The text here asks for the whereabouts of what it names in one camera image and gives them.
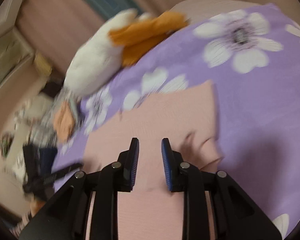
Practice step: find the folded grey garment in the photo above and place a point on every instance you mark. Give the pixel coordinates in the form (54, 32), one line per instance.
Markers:
(74, 102)

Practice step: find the yellow striped hanging cloth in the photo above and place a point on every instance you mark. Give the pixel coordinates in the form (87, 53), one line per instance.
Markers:
(41, 64)

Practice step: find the beige curtain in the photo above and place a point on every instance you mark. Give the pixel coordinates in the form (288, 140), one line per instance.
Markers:
(56, 28)

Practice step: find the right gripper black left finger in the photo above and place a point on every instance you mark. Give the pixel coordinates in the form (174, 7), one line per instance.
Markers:
(85, 207)

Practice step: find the pink sleeved left forearm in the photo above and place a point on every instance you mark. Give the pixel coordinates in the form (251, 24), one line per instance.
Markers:
(16, 231)

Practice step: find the purple floral bed sheet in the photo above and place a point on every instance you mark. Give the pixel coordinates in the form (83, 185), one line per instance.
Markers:
(252, 57)

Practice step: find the white orange goose plush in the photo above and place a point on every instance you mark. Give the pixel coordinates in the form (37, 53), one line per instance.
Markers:
(119, 43)

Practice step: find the pink ribbed sweater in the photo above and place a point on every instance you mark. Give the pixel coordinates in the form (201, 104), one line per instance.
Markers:
(188, 119)

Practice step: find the plaid grey blanket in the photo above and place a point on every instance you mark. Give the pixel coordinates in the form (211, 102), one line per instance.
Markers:
(32, 124)

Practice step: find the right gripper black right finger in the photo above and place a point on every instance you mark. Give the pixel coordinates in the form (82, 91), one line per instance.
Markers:
(214, 204)

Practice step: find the pink pillow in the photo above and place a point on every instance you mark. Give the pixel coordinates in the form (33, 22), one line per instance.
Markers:
(203, 9)

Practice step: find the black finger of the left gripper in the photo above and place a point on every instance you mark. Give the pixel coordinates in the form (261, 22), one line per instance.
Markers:
(64, 171)

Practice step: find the person left hand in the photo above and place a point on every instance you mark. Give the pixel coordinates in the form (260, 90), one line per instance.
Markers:
(35, 205)

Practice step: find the folded orange patterned garment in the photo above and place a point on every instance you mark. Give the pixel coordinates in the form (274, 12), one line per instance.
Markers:
(64, 122)

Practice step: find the white shelf cabinet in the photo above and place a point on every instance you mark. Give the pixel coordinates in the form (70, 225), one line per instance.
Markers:
(15, 51)

